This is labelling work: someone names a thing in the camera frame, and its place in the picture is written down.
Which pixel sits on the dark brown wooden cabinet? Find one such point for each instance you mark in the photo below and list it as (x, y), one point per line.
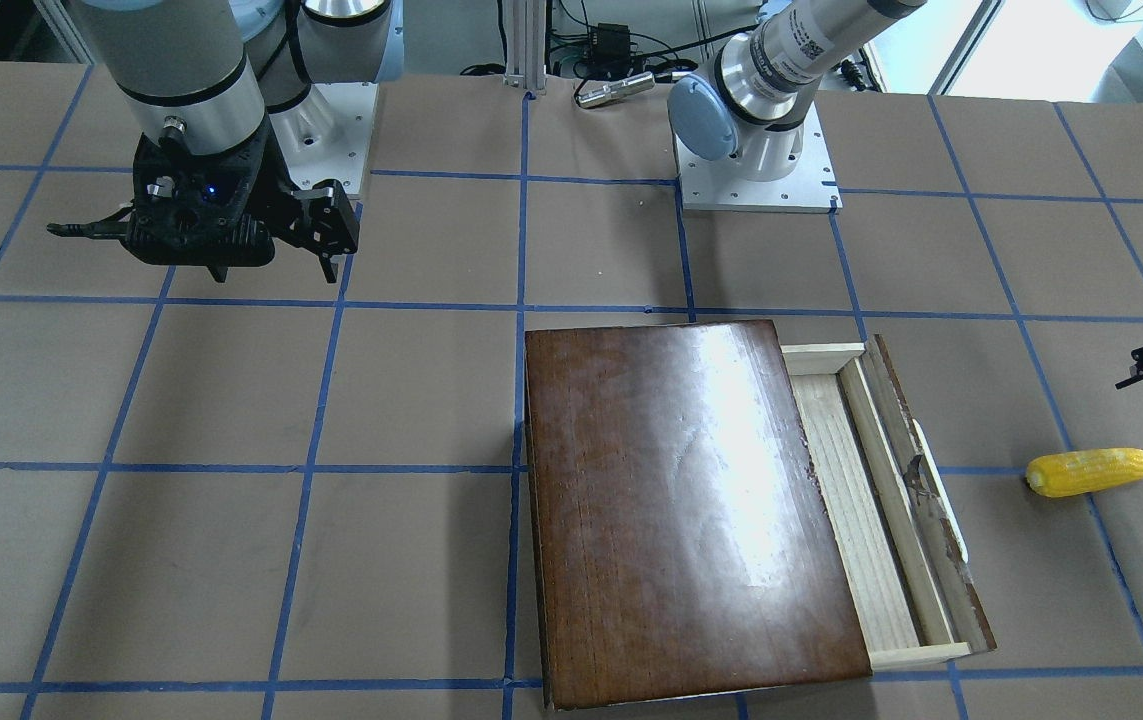
(682, 544)

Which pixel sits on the yellow corn cob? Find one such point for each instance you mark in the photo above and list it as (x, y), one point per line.
(1080, 472)

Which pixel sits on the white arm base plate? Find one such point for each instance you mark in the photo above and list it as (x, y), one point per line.
(327, 136)
(789, 172)

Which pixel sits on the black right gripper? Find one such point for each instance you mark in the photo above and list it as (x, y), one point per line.
(317, 217)

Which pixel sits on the silver cylindrical tool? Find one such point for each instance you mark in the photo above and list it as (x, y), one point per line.
(614, 91)

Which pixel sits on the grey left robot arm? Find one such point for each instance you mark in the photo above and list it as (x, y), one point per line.
(743, 116)

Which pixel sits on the black power adapter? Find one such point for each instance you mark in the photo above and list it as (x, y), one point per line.
(609, 43)

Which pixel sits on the aluminium frame post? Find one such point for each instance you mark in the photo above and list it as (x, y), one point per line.
(525, 45)

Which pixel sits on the light wood drawer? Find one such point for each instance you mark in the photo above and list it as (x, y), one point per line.
(905, 558)

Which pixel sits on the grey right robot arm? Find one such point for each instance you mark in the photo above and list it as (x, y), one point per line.
(200, 77)

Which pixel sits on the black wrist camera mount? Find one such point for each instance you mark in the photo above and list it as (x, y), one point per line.
(190, 211)

